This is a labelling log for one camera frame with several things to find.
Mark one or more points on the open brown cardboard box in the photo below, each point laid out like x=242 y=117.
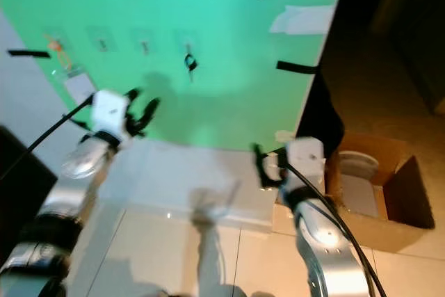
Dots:
x=407 y=196

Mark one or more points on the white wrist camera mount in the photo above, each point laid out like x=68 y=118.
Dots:
x=306 y=158
x=111 y=110

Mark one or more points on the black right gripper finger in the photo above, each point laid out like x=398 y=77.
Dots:
x=261 y=156
x=265 y=177

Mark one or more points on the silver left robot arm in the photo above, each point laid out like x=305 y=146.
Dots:
x=73 y=199

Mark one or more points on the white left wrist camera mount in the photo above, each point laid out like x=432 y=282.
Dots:
x=111 y=110

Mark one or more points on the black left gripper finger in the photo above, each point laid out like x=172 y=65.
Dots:
x=151 y=110
x=133 y=93

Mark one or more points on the white round appliance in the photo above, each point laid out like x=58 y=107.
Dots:
x=358 y=165

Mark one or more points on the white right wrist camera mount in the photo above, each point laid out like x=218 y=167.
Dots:
x=306 y=158

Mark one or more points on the clear adhesive wall hook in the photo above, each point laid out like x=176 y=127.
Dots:
x=144 y=45
x=52 y=39
x=188 y=41
x=102 y=43

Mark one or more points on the black tape strip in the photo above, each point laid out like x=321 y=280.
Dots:
x=28 y=53
x=297 y=67

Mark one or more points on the large green board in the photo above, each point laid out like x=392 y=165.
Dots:
x=236 y=33

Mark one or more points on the white paper sheet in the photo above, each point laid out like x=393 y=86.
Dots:
x=306 y=20

